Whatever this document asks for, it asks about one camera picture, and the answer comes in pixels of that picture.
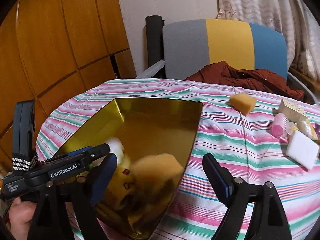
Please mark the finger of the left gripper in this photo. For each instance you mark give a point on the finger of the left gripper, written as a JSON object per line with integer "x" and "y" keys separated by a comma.
{"x": 85, "y": 156}
{"x": 79, "y": 151}

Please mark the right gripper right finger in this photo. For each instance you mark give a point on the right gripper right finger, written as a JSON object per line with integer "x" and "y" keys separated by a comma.
{"x": 268, "y": 220}

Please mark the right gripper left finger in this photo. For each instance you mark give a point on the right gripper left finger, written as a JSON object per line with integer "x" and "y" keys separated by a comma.
{"x": 50, "y": 220}

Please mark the white foam block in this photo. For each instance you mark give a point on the white foam block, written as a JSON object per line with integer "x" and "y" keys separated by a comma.
{"x": 302, "y": 149}

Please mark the pink hair roller clip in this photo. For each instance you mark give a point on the pink hair roller clip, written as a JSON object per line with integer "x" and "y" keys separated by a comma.
{"x": 279, "y": 126}

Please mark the clear plastic bag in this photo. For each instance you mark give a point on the clear plastic bag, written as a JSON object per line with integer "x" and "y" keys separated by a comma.
{"x": 116, "y": 148}

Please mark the purple foil packet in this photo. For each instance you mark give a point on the purple foil packet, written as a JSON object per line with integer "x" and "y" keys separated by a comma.
{"x": 317, "y": 130}

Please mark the person left hand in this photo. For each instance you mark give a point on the person left hand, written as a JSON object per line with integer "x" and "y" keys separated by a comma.
{"x": 20, "y": 215}

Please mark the gold metal tin tray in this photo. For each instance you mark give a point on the gold metal tin tray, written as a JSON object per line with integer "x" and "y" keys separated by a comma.
{"x": 145, "y": 126}

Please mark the white chair armrest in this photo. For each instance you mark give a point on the white chair armrest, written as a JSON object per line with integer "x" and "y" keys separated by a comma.
{"x": 152, "y": 70}

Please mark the striped pink green tablecloth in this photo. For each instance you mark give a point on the striped pink green tablecloth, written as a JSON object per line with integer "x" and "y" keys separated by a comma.
{"x": 243, "y": 144}

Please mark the beige cardboard box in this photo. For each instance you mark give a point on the beige cardboard box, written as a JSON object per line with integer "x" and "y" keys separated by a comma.
{"x": 292, "y": 111}

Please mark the wooden wardrobe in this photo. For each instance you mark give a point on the wooden wardrobe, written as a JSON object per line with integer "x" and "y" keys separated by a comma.
{"x": 52, "y": 50}

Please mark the yellow sponge block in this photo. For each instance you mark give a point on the yellow sponge block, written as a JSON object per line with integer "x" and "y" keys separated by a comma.
{"x": 243, "y": 103}

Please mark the black rolled mat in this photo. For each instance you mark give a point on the black rolled mat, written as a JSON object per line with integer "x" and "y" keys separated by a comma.
{"x": 154, "y": 39}

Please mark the grey yellow blue chair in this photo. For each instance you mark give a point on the grey yellow blue chair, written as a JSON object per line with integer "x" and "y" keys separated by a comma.
{"x": 190, "y": 45}

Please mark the dark red garment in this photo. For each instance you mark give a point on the dark red garment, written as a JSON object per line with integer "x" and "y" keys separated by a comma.
{"x": 263, "y": 80}

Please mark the patterned pink curtain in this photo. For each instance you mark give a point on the patterned pink curtain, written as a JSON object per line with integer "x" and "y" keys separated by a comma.
{"x": 292, "y": 18}

